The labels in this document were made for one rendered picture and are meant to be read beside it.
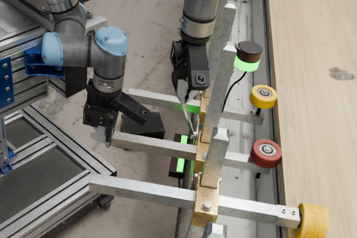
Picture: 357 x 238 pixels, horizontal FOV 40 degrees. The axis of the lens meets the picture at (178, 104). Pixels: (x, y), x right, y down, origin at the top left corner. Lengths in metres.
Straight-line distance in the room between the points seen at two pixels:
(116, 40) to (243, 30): 1.33
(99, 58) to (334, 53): 0.96
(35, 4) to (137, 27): 1.99
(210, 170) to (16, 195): 1.14
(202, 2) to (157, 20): 2.53
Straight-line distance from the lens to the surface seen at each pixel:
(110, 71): 1.18
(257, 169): 1.37
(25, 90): 1.69
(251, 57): 1.17
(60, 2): 1.23
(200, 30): 1.11
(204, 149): 1.34
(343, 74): 1.73
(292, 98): 1.55
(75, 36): 1.17
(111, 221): 2.24
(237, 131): 1.80
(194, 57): 1.14
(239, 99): 1.95
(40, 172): 2.14
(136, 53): 3.21
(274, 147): 1.35
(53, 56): 1.16
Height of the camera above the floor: 1.79
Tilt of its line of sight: 39 degrees down
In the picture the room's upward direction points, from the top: 10 degrees clockwise
